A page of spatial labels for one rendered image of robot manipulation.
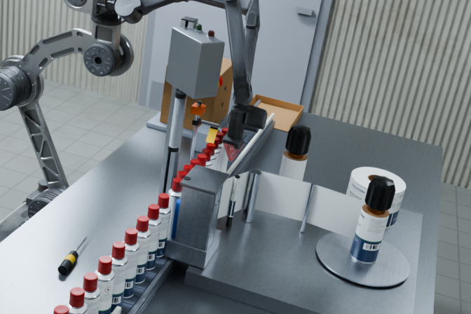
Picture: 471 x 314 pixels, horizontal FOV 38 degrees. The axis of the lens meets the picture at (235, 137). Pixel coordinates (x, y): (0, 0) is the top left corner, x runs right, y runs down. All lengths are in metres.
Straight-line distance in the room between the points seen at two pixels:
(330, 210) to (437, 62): 2.82
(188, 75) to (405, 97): 3.05
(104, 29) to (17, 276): 1.23
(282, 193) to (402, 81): 2.83
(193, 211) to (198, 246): 0.11
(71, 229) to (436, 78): 3.31
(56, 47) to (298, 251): 1.49
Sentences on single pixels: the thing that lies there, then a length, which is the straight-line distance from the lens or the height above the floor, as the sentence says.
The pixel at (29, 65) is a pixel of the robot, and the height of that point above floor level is 0.99.
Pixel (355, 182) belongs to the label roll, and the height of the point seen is 1.02.
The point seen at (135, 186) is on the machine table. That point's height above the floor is 0.83.
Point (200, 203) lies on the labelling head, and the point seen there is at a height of 1.10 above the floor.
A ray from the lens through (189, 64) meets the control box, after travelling 2.22.
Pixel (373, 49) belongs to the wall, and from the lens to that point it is 5.01.
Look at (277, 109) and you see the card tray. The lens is 3.55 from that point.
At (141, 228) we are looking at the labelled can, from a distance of 1.92.
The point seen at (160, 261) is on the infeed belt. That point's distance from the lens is 2.12.
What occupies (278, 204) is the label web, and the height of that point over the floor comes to 0.96.
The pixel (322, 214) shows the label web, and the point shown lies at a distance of 2.35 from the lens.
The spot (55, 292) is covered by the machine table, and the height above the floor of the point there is 0.83.
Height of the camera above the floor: 2.08
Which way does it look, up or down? 23 degrees down
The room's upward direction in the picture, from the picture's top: 10 degrees clockwise
